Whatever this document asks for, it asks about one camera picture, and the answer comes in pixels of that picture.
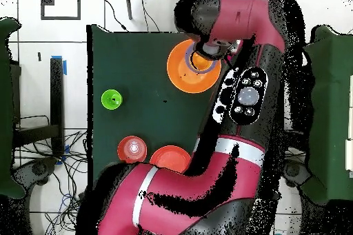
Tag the large red-orange bowl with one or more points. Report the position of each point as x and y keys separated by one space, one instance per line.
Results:
x=171 y=157

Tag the neighbouring green cloth table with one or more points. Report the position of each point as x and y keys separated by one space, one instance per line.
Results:
x=5 y=108
x=331 y=108

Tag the orange cup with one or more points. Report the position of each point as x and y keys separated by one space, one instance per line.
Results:
x=201 y=62

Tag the large orange bowl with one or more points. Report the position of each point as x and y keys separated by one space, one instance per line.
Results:
x=179 y=78

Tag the dark grey pedestal base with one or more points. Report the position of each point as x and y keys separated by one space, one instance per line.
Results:
x=38 y=168
x=296 y=171

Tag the white panel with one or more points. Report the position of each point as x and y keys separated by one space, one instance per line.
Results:
x=349 y=155

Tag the small red-orange bowl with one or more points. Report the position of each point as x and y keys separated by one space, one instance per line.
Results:
x=132 y=148

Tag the black power strip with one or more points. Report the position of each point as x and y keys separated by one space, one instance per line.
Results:
x=82 y=197

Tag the black square frame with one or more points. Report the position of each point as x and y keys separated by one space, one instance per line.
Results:
x=60 y=18

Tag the green cup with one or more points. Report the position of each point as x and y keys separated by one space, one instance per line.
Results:
x=111 y=99

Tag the camera tripod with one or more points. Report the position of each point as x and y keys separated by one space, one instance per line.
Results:
x=128 y=6

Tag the blue tape piece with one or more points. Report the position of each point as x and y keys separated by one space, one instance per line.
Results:
x=65 y=68

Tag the black metal frame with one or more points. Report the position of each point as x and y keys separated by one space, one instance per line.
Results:
x=56 y=94
x=296 y=138

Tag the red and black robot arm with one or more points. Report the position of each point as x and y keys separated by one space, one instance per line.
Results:
x=206 y=185

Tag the dark green tablecloth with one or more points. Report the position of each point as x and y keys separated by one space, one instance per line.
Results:
x=138 y=53

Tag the light blue bowl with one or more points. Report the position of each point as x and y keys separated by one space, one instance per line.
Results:
x=188 y=62

